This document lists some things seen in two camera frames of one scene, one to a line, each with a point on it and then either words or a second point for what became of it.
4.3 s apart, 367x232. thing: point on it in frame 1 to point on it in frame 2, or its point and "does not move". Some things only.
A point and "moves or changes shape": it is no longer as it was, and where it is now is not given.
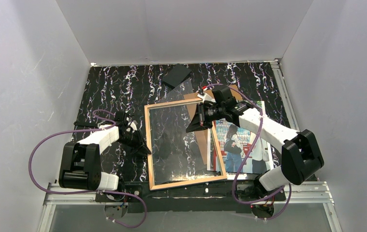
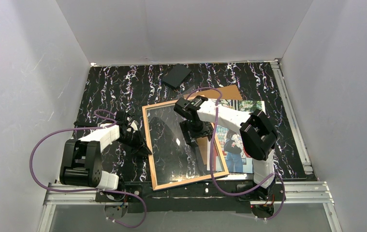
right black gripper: (201, 115) to (197, 134)
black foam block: (176, 74) does not move
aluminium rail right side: (282, 83) does not move
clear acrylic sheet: (174, 154) moves or changes shape
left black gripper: (133, 140) does not move
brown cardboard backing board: (201, 136) does not move
